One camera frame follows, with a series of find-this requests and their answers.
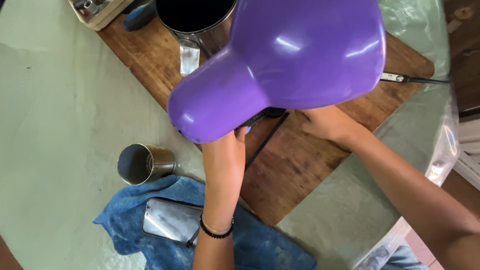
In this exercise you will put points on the person's left hand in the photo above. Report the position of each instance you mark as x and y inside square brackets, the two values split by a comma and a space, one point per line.
[223, 168]

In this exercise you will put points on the person's right hand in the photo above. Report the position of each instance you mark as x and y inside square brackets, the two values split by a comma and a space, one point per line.
[332, 123]

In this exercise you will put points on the person's right fingers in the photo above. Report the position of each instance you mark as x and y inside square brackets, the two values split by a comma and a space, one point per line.
[311, 119]

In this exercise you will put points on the black lamp switch part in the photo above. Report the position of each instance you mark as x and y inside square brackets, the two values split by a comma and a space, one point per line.
[262, 114]

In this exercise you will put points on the brown wooden board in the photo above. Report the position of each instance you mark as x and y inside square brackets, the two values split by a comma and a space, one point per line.
[300, 165]

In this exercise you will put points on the purple lamp shade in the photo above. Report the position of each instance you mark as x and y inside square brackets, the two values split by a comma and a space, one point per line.
[292, 63]

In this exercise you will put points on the large steel mug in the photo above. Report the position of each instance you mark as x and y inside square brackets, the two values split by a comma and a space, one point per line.
[210, 37]

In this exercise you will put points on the blue cloth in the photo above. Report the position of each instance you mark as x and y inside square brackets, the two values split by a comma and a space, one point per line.
[258, 243]

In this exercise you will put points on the small open tin can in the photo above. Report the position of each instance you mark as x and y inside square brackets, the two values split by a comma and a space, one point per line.
[161, 161]

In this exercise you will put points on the dark wooden cabinet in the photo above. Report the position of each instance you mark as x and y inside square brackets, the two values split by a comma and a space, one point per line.
[465, 56]

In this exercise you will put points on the person's blue jeans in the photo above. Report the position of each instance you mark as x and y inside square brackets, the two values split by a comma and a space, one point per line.
[407, 260]

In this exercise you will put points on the smartphone with clear case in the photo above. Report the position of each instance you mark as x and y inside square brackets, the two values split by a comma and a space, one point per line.
[168, 221]

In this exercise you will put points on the white box of sockets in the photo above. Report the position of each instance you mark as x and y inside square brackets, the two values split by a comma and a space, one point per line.
[101, 13]

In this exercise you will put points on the clear plastic table cover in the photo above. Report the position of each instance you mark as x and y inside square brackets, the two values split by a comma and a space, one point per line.
[56, 112]

